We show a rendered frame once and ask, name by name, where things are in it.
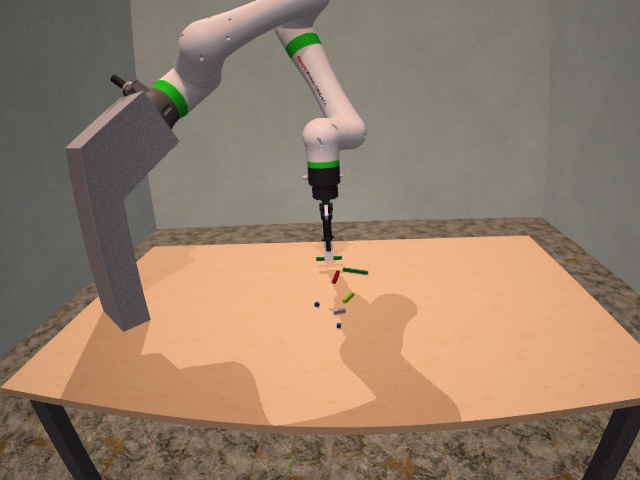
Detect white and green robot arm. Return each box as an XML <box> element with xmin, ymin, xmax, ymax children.
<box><xmin>110</xmin><ymin>0</ymin><xmax>367</xmax><ymax>188</ymax></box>

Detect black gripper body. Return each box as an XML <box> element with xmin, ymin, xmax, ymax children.
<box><xmin>312</xmin><ymin>185</ymin><xmax>338</xmax><ymax>213</ymax></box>

